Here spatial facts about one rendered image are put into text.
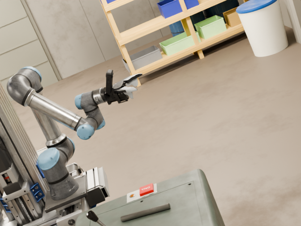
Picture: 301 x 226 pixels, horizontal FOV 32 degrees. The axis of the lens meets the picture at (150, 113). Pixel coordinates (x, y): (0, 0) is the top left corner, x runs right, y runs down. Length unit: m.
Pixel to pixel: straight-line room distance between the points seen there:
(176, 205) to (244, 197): 2.32
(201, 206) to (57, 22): 8.46
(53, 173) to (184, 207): 0.89
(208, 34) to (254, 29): 1.19
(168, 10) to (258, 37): 1.51
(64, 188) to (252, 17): 4.81
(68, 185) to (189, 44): 5.56
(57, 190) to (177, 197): 0.82
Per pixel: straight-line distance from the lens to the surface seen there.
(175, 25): 8.84
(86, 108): 2.64
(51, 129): 2.77
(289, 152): 4.78
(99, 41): 10.30
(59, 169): 2.71
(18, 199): 2.92
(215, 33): 8.18
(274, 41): 7.21
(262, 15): 7.07
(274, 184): 4.40
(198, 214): 1.96
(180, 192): 2.14
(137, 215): 2.08
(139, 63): 7.97
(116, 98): 2.58
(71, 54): 10.34
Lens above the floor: 2.28
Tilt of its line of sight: 20 degrees down
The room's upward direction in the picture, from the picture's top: 23 degrees counter-clockwise
